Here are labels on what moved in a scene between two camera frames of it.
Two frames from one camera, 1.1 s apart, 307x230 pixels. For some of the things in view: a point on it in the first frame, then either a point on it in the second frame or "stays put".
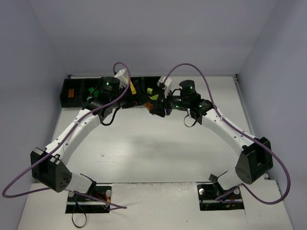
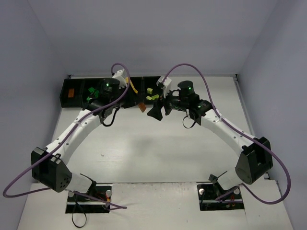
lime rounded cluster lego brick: x=154 y=97 stays put
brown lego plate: x=148 y=105 to x=142 y=106
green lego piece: x=96 y=93 stays put
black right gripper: x=158 y=109 stays put
